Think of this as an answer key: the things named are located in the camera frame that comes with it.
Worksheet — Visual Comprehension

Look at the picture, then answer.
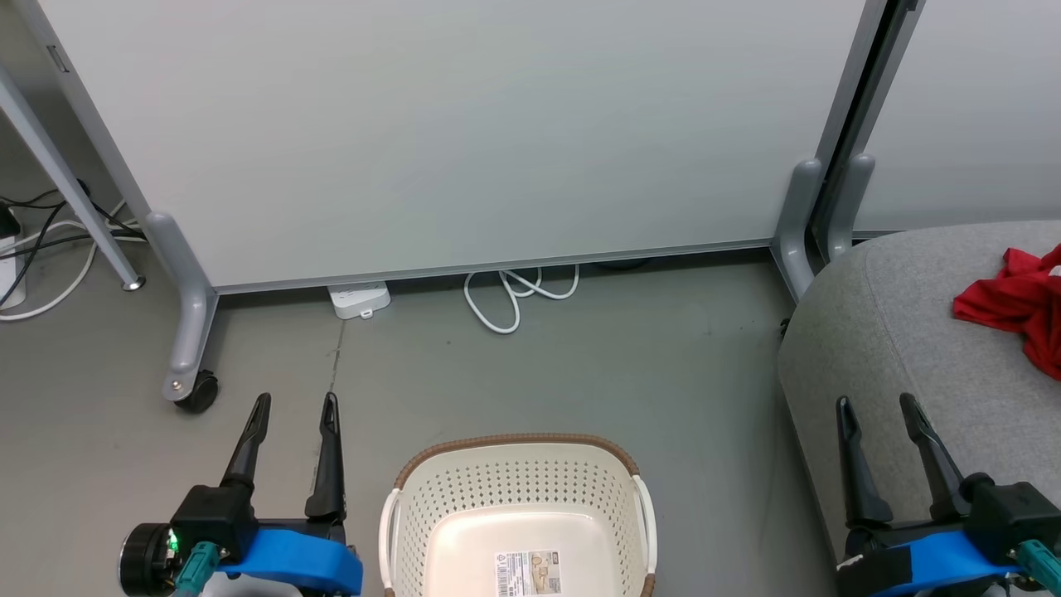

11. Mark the teal cable connector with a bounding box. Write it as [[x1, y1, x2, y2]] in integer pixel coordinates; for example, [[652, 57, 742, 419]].
[[1015, 539, 1061, 595], [174, 541, 220, 597]]

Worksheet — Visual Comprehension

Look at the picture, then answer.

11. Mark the printed basket label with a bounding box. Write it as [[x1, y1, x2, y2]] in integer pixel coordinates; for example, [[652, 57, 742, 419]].
[[495, 550, 563, 597]]

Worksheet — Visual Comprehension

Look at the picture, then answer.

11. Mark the grey fabric sofa seat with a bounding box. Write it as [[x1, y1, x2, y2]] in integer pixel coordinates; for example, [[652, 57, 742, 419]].
[[777, 220, 1061, 597]]

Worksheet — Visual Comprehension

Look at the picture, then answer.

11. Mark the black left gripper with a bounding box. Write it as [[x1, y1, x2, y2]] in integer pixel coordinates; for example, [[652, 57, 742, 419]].
[[170, 392, 349, 558]]

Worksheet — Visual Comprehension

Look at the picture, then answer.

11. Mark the teal right cable connector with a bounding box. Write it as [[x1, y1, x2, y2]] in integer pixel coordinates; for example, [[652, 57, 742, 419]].
[[1015, 539, 1061, 595]]

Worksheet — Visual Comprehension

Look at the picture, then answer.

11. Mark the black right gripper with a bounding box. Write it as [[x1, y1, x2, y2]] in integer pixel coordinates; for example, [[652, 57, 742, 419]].
[[836, 392, 1061, 558]]

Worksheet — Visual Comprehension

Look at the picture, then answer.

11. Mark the grey chair edge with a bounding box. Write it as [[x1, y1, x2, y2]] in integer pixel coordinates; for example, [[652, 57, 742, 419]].
[[771, 158, 826, 301]]

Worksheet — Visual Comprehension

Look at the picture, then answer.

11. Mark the black caster wheel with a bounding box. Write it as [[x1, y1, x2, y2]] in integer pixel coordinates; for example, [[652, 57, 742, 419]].
[[174, 371, 220, 414]]

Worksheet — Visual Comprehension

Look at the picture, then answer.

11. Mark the narrow white partition panel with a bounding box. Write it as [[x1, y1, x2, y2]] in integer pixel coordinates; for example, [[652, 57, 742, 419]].
[[854, 0, 1061, 233]]

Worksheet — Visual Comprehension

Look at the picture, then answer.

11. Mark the black cable bundle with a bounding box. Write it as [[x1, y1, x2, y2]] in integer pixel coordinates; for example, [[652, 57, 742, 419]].
[[0, 178, 146, 308]]

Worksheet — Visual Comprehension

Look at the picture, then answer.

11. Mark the teal left cable connector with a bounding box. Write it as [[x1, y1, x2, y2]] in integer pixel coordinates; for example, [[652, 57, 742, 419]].
[[174, 541, 220, 597]]

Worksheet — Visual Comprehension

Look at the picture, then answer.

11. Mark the white power strip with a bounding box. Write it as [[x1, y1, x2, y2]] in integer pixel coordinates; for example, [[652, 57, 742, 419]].
[[327, 282, 391, 320]]

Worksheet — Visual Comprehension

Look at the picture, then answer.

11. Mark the white coiled cable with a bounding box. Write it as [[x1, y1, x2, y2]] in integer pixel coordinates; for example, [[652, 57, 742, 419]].
[[463, 264, 581, 335]]

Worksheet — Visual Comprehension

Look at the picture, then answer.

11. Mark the red garment with grey print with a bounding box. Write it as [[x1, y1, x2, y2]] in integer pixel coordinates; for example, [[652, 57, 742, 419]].
[[952, 243, 1061, 382]]

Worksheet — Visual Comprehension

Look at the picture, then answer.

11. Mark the grey metal desk leg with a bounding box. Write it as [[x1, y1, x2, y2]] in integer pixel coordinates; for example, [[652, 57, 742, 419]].
[[0, 62, 147, 293]]

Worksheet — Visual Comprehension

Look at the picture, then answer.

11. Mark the large white partition panel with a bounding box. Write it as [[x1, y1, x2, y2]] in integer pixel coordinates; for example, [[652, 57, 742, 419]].
[[33, 0, 892, 296]]

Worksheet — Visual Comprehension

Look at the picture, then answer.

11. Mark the grey curved partition foot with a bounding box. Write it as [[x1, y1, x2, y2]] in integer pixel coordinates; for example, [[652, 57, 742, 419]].
[[826, 153, 876, 262], [145, 211, 220, 403]]

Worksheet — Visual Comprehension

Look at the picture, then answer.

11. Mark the cream perforated laundry basket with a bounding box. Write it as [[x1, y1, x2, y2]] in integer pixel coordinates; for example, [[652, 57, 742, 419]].
[[379, 433, 658, 597]]

